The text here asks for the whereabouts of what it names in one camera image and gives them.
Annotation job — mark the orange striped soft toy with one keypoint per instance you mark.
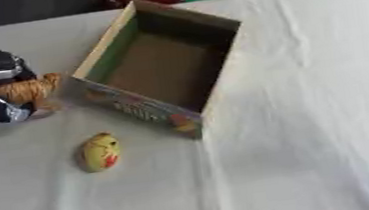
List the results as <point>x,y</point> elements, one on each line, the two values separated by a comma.
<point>26,89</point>

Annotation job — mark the open tan cardboard box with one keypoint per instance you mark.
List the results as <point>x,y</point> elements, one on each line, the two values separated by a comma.
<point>157,66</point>

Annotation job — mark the yellow egg-shaped chick toy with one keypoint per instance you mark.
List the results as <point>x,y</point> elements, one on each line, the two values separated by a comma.
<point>101,152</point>

